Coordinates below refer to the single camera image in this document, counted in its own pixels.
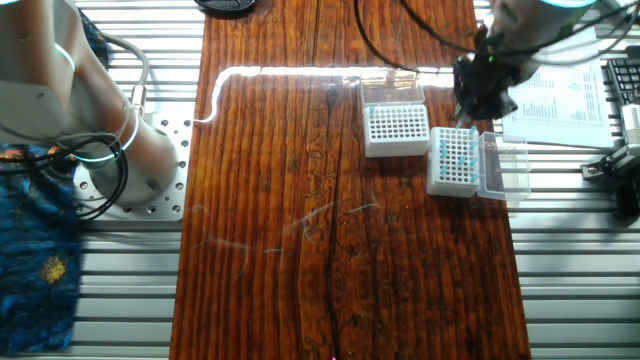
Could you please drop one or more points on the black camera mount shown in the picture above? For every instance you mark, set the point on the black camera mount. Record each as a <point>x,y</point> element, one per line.
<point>615,162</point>

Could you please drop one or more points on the printed paper sheet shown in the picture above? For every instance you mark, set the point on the printed paper sheet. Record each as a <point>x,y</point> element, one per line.
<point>575,115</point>

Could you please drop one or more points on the silver perforated base plate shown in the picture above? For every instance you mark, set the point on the silver perforated base plate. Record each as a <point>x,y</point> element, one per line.
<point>172,202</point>

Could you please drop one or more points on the blue painted cloth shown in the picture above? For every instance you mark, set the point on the blue painted cloth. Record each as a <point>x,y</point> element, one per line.
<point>35,300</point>

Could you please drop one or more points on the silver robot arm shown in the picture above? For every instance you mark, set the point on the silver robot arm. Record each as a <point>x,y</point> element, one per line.
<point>50,100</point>

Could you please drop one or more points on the black keyboard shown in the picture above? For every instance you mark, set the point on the black keyboard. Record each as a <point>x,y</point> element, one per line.
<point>625,75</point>

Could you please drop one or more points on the brown wooden board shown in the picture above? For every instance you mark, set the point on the brown wooden board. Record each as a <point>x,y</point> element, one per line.
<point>280,225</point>

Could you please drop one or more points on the clear plastic holder lid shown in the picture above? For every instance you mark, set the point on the clear plastic holder lid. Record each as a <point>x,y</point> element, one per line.
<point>504,172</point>
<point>392,90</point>

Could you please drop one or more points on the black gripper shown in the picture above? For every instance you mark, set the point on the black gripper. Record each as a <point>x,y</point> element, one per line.
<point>482,75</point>

